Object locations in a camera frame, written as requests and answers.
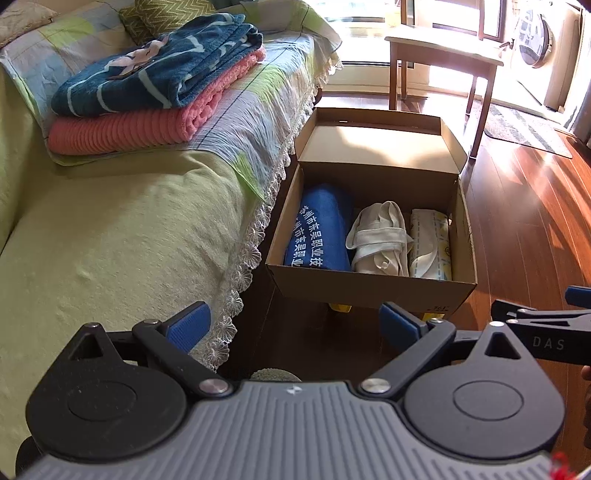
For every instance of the teal patterned blanket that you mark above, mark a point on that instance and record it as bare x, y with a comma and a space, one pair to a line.
184, 69

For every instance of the green covered sofa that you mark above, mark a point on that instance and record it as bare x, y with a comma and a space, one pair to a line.
115, 240

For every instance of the beige patterned cushion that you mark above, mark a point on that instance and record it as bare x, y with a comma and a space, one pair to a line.
23, 18

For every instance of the patchwork bed sheet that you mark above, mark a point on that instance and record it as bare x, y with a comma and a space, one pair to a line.
258, 120

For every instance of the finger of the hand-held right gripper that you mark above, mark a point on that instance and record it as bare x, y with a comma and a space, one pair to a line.
503, 308
581, 296

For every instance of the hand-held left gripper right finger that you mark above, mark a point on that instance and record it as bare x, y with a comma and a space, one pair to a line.
397, 325

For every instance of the grey striped floor mat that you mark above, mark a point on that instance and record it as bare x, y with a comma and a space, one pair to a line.
521, 129

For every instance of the white blue-patterned folded bag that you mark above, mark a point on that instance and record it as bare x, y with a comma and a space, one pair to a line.
429, 244

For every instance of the green chevron cushion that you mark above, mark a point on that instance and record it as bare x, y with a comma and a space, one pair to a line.
161, 14

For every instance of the wooden table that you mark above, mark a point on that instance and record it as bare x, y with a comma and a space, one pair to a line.
438, 48

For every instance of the blue folded bag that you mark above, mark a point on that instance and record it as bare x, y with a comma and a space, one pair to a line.
318, 221

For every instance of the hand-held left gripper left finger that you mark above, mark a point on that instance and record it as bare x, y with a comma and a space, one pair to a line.
187, 325

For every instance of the wooden window frame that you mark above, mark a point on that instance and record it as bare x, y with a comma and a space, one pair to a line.
489, 18

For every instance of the white washing machine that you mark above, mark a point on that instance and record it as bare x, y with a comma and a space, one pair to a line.
535, 41

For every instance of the person's right hand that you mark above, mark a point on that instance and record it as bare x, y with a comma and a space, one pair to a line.
587, 374

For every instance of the cardboard box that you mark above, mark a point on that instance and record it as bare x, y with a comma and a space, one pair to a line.
369, 290

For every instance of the pink ribbed blanket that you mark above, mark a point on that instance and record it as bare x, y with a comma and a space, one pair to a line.
115, 131

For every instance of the grey fuzzy slipper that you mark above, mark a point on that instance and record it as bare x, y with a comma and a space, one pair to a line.
274, 374

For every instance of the white shopping bag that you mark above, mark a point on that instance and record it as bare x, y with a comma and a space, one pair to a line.
378, 240

